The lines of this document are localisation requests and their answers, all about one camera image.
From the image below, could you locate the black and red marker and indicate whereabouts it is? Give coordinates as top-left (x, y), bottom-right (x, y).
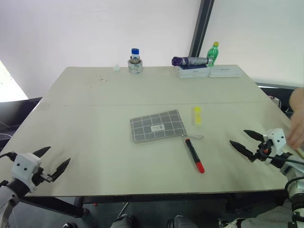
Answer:
top-left (185, 138), bottom-right (206, 174)

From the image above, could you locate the flat white box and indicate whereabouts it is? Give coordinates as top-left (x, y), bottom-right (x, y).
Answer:
top-left (209, 64), bottom-right (243, 78)

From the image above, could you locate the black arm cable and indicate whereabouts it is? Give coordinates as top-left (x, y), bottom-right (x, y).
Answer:
top-left (267, 154), bottom-right (304, 165)
top-left (0, 152), bottom-right (17, 162)

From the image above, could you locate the dark clutter beside table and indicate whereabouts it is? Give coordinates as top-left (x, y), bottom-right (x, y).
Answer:
top-left (267, 94), bottom-right (292, 117)

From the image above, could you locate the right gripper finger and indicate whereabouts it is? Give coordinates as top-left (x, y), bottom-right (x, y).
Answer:
top-left (229, 140), bottom-right (256, 163)
top-left (243, 129), bottom-right (265, 143)

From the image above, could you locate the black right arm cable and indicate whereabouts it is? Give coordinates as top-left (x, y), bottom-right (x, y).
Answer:
top-left (267, 154), bottom-right (304, 165)

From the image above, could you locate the grey checked pencil pouch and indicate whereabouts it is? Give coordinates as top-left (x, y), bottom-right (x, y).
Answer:
top-left (129, 109), bottom-right (205, 144)

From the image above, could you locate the blue capped clear bottle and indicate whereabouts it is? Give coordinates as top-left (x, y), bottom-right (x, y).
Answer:
top-left (130, 47), bottom-right (141, 63)

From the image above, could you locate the white and blue box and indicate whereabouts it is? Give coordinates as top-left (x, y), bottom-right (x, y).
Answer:
top-left (176, 65), bottom-right (210, 80)

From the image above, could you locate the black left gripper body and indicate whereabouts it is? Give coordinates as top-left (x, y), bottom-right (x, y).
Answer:
top-left (29, 167), bottom-right (54, 189)

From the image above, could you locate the green bottle yellow cap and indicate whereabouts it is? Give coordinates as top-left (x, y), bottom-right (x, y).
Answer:
top-left (206, 41), bottom-right (220, 67)

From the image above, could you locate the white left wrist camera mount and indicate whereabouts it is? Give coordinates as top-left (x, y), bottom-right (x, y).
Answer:
top-left (11, 153), bottom-right (42, 193)

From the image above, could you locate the person's bare hand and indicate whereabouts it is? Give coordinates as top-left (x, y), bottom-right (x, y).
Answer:
top-left (286, 110), bottom-right (304, 150)

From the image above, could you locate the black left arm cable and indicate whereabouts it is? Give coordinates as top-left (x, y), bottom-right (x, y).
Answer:
top-left (0, 152), bottom-right (17, 162)

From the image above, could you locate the white tape roll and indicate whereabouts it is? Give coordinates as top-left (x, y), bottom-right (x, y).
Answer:
top-left (127, 58), bottom-right (143, 75)

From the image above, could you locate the purple folded umbrella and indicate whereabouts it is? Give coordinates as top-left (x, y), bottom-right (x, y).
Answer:
top-left (171, 56), bottom-right (210, 67)

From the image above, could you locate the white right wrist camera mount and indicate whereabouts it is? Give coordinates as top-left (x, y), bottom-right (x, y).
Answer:
top-left (264, 128), bottom-right (287, 155)

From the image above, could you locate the light grey cloth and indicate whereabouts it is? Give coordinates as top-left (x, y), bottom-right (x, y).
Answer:
top-left (218, 205), bottom-right (294, 228)

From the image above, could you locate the dark grey pillar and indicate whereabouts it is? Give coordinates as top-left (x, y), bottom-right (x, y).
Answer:
top-left (188, 0), bottom-right (215, 60)

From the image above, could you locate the yellow highlighter pen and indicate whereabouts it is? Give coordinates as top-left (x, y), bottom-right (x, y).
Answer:
top-left (191, 106), bottom-right (203, 127)

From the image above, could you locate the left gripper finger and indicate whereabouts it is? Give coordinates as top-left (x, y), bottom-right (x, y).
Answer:
top-left (50, 158), bottom-right (71, 183)
top-left (32, 146), bottom-right (51, 158)

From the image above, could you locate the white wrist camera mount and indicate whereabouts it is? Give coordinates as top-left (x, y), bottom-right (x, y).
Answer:
top-left (264, 128), bottom-right (287, 155)
top-left (11, 153), bottom-right (42, 193)

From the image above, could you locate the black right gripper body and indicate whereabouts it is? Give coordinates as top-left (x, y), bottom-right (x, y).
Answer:
top-left (253, 139), bottom-right (274, 162)

